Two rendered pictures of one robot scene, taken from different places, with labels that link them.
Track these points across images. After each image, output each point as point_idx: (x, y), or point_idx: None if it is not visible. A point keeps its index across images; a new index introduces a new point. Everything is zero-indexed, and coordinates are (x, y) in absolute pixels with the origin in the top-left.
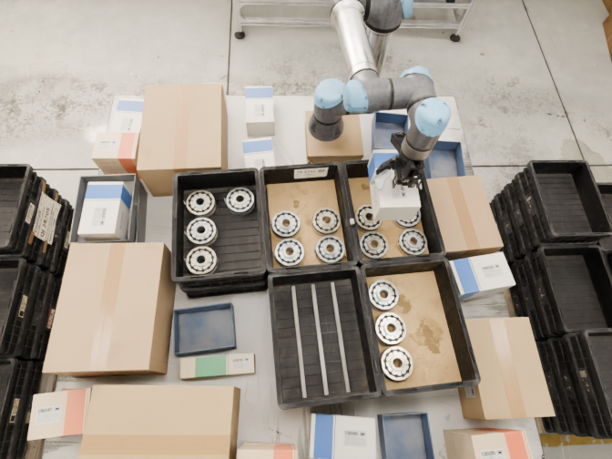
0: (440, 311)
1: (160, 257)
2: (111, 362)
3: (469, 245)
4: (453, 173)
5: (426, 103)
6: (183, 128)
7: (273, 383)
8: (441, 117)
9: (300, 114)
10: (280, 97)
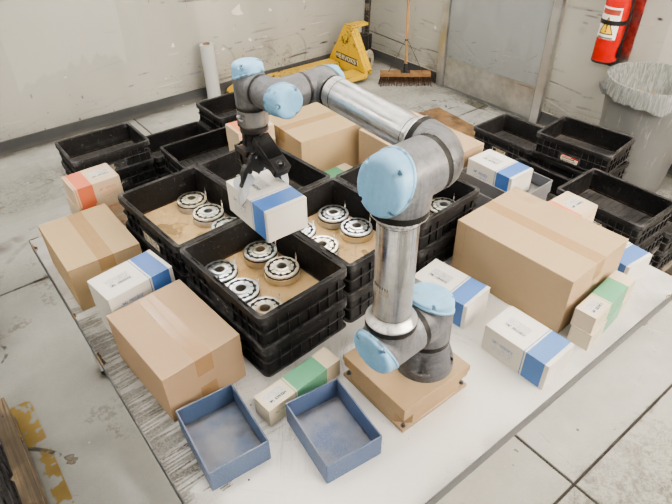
0: None
1: None
2: None
3: (151, 296)
4: (199, 446)
5: (257, 60)
6: (533, 226)
7: None
8: (239, 59)
9: (484, 395)
10: (537, 399)
